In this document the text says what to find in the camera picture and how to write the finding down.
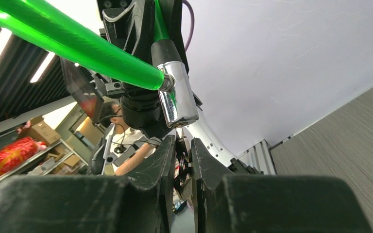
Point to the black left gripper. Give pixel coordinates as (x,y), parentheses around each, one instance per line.
(129,25)

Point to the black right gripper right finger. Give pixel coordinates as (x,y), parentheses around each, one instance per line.
(227,202)

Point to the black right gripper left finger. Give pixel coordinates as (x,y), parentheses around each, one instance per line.
(138,202)

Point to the green cable lock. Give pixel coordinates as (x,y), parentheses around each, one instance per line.
(106,66)

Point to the silver cable lock keys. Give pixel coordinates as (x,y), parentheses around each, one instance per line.
(182,182)

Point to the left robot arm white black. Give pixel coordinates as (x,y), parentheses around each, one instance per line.
(141,108)

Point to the person with glasses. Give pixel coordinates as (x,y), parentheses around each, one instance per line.
(125,138)

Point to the black monitor screen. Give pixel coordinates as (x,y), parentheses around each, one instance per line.
(80,88)

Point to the cardboard box on shelf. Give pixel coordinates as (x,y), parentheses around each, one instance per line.
(39,130)

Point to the red patterned bag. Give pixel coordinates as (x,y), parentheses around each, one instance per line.
(18,152)

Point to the aluminium frame rail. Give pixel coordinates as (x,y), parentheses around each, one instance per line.
(259,156)

